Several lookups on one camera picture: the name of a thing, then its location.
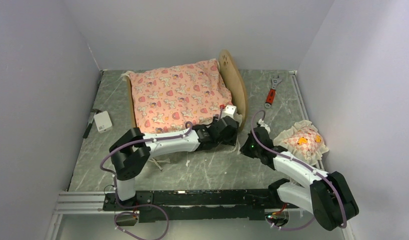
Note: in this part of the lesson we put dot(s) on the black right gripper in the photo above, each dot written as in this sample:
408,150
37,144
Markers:
245,149

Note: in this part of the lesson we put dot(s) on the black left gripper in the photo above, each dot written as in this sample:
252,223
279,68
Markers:
231,139

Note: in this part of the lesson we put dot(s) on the wooden pet bed frame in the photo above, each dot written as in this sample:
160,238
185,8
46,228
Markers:
162,100

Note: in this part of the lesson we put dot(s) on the pink unicorn print mattress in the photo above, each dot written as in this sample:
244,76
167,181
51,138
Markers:
187,108

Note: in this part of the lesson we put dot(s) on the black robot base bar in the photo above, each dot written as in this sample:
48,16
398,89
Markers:
161,205

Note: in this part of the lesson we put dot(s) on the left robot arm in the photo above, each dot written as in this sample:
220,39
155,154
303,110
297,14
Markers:
131,152

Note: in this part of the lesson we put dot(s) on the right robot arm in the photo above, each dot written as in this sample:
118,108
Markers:
326,195

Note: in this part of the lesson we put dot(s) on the pink checkered duck pillow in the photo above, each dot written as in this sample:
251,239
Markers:
304,141

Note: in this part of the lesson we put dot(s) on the white small box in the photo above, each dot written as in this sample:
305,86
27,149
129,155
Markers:
103,122

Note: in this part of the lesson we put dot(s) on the black marker pen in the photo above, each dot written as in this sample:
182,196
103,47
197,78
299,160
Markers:
93,112

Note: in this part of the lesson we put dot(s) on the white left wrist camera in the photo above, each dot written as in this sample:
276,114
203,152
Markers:
228,111

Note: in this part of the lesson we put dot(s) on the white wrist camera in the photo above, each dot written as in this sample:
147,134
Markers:
228,111
261,124

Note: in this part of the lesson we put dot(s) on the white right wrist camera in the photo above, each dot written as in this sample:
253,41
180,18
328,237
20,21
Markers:
261,124

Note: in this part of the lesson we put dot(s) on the red handled adjustable wrench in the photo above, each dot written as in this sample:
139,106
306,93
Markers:
272,91

